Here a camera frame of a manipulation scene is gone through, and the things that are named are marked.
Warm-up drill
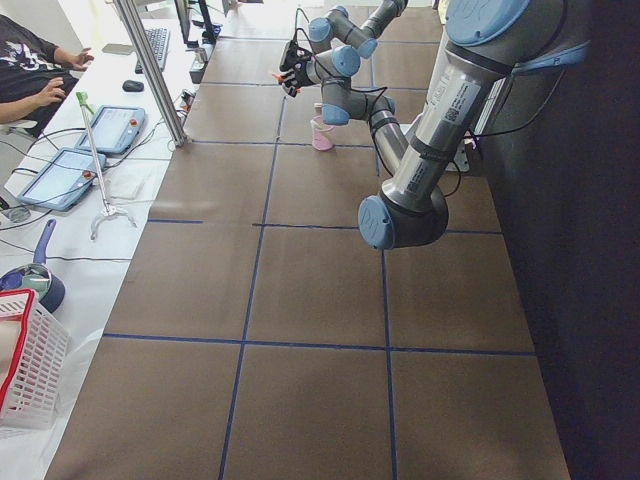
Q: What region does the reacher grabber tool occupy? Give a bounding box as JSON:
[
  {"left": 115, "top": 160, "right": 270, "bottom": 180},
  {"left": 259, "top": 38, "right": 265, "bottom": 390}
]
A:
[{"left": 76, "top": 92, "right": 137, "bottom": 241}]

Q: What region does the black computer mouse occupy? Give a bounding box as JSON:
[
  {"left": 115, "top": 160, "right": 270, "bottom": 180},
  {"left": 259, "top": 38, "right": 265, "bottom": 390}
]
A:
[{"left": 122, "top": 80, "right": 145, "bottom": 93}]

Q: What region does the aluminium frame post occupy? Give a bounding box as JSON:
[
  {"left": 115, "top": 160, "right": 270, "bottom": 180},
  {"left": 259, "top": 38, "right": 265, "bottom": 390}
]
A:
[{"left": 114, "top": 0, "right": 187, "bottom": 148}]

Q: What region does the white red plastic basket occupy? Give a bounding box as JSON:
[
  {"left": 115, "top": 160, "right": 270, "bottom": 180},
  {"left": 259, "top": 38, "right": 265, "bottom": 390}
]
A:
[{"left": 1, "top": 289, "right": 70, "bottom": 430}]

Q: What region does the black braided left cable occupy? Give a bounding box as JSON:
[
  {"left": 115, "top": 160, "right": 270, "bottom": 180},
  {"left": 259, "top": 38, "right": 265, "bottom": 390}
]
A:
[{"left": 292, "top": 7, "right": 396, "bottom": 176}]

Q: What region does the near blue teach pendant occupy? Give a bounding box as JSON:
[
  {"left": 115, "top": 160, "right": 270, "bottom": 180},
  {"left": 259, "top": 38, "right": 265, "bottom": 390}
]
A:
[{"left": 17, "top": 148, "right": 97, "bottom": 212}]

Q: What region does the far blue teach pendant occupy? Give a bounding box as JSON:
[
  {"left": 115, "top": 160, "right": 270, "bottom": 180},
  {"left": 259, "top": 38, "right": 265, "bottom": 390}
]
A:
[{"left": 81, "top": 105, "right": 146, "bottom": 155}]

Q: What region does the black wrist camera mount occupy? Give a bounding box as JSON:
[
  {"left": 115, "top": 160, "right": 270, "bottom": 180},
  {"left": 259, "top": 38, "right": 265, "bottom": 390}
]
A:
[{"left": 279, "top": 40, "right": 313, "bottom": 73}]

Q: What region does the black monitor stand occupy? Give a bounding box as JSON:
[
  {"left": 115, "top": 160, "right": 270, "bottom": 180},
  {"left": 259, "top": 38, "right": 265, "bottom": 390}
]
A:
[{"left": 173, "top": 0, "right": 221, "bottom": 50}]

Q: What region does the blue teach pendant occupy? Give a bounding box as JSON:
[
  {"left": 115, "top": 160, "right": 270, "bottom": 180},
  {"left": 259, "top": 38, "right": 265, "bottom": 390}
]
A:
[
  {"left": 17, "top": 148, "right": 97, "bottom": 212},
  {"left": 81, "top": 105, "right": 146, "bottom": 155}
]

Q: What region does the metal cup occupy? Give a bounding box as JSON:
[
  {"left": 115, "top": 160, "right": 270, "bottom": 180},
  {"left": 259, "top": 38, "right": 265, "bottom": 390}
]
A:
[{"left": 194, "top": 47, "right": 208, "bottom": 64}]

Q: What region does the pink mesh pen holder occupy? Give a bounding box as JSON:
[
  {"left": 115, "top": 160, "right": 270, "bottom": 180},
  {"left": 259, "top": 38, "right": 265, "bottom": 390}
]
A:
[{"left": 310, "top": 115, "right": 334, "bottom": 152}]

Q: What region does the blue saucepan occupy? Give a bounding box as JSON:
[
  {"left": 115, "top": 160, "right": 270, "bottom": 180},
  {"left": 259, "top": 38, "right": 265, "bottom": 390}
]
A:
[{"left": 1, "top": 219, "right": 66, "bottom": 313}]

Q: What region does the white cloth pad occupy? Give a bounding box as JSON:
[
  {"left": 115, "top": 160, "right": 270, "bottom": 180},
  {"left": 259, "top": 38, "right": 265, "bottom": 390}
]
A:
[{"left": 105, "top": 178, "right": 144, "bottom": 201}]

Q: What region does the person in black shirt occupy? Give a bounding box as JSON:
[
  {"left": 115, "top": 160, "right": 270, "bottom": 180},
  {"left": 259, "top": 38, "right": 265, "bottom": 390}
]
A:
[{"left": 1, "top": 15, "right": 94, "bottom": 138}]

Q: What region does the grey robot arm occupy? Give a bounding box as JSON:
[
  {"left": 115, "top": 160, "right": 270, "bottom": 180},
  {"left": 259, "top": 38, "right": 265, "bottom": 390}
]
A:
[
  {"left": 278, "top": 0, "right": 591, "bottom": 250},
  {"left": 308, "top": 0, "right": 408, "bottom": 59}
]

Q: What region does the black keyboard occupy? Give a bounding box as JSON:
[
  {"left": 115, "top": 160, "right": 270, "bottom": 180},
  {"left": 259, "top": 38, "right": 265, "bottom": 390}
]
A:
[{"left": 145, "top": 27, "right": 170, "bottom": 72}]

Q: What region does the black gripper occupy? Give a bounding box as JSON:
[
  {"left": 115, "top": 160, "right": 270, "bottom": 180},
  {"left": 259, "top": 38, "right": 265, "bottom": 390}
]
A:
[{"left": 278, "top": 58, "right": 320, "bottom": 96}]

